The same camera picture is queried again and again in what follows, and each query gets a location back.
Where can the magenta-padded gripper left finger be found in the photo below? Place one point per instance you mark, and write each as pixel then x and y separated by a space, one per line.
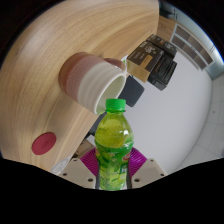
pixel 76 171

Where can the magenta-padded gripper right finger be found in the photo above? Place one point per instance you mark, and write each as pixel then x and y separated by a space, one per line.
pixel 149 171

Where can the green drink bottle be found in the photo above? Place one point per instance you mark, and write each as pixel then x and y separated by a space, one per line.
pixel 114 150

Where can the wooden side desk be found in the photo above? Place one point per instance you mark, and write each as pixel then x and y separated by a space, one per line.
pixel 84 148

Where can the flat round red coaster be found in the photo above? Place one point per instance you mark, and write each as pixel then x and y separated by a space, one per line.
pixel 44 143

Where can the black visitor chair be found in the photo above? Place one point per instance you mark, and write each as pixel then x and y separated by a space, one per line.
pixel 132 91

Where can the white and brown cup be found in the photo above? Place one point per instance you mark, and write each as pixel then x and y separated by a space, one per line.
pixel 93 81

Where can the black printed carton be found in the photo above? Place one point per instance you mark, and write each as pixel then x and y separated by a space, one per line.
pixel 165 68

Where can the brown cardboard carton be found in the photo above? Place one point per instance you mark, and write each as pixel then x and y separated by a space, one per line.
pixel 145 60

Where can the wooden shelf cabinet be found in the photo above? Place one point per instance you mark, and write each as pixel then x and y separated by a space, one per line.
pixel 191 46

